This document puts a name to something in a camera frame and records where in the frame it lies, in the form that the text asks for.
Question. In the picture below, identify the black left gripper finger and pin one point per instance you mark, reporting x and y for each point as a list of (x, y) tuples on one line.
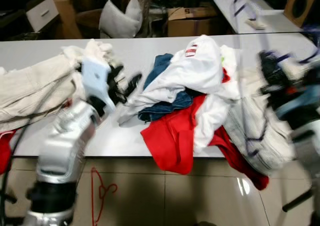
[(118, 71), (132, 85)]

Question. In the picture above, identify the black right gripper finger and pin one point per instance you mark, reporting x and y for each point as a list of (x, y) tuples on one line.
[(266, 66), (282, 68)]

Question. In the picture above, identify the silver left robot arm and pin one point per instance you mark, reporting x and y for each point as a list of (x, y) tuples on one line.
[(60, 146)]

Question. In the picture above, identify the white table with black legs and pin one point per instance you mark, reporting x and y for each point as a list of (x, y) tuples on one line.
[(150, 48)]

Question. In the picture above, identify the blue denim garment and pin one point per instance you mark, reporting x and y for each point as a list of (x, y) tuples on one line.
[(165, 108)]

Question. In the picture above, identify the white remote control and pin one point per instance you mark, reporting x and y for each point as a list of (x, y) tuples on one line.
[(256, 24)]

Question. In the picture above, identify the white desk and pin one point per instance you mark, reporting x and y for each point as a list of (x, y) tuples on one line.
[(275, 21)]

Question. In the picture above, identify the grey pillow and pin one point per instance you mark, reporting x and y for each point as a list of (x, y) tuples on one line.
[(117, 23)]

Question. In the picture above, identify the brown wicker chair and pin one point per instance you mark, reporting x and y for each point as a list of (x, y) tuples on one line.
[(87, 20)]

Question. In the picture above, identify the wooden loudspeaker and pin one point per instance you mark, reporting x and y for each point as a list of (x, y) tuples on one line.
[(300, 5)]

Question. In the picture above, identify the white garment red striped patch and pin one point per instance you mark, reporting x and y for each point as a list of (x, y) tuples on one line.
[(200, 65)]

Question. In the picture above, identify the cream crumpled garment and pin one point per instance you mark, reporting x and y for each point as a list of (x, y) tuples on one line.
[(35, 85)]

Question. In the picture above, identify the brown cardboard box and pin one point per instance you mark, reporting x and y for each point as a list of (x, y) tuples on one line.
[(192, 25)]

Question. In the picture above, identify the white drawer nightstand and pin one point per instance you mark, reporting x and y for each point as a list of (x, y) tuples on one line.
[(42, 13)]

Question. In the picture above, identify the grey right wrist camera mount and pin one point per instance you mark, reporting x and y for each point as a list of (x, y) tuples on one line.
[(305, 100)]

